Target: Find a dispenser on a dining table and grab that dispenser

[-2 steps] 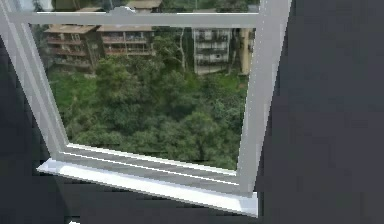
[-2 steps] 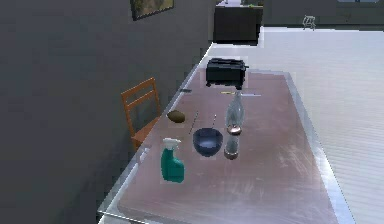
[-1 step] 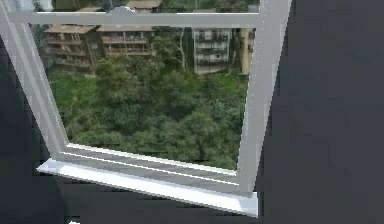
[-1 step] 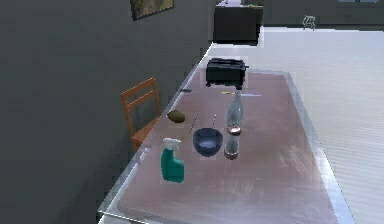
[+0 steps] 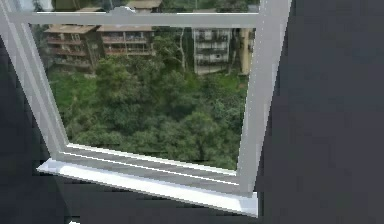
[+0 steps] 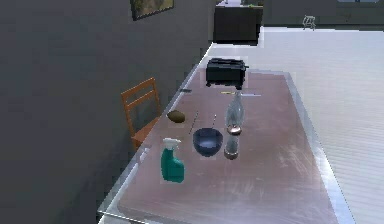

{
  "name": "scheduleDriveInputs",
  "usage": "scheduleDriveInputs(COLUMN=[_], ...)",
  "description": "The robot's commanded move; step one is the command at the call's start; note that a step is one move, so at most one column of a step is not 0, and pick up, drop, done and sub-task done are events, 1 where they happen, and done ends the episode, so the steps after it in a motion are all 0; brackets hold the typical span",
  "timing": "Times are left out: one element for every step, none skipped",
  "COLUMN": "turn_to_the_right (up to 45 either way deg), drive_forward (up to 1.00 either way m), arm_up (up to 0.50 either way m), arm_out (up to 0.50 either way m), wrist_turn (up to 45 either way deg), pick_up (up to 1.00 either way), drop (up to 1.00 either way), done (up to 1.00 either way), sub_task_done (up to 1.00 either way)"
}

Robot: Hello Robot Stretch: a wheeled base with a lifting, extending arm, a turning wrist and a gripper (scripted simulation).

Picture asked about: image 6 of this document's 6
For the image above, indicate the green spray bottle dispenser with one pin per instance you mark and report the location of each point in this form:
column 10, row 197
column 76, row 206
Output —
column 171, row 166

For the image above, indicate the thin grey utensil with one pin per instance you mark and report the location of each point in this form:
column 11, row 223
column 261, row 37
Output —
column 193, row 122

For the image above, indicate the brown potato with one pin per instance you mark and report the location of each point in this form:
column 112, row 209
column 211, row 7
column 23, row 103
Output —
column 176, row 116

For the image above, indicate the small dark flat object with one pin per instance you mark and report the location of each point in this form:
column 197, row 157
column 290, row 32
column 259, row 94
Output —
column 185, row 90

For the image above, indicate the dark blue bowl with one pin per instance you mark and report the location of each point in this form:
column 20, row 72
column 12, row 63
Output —
column 207, row 142

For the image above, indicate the yellow pencil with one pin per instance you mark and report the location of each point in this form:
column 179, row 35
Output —
column 227, row 92

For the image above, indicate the clear glass bottle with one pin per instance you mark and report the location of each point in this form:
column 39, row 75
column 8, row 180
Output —
column 235, row 111

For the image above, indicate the copper topped pepper mill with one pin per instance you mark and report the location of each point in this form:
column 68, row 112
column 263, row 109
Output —
column 232, row 143

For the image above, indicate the black toaster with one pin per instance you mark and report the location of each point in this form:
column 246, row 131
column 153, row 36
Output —
column 225, row 72

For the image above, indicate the orange wooden chair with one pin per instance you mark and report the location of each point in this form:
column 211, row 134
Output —
column 141, row 100

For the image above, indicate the silver knife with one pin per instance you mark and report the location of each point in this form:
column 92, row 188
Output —
column 250, row 95

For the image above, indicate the black cabinet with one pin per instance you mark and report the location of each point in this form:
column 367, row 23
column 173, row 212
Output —
column 237, row 25

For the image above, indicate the small grey stool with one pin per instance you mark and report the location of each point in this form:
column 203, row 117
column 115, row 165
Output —
column 309, row 22

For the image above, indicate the framed wall picture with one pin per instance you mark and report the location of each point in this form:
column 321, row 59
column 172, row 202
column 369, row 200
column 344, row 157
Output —
column 151, row 7

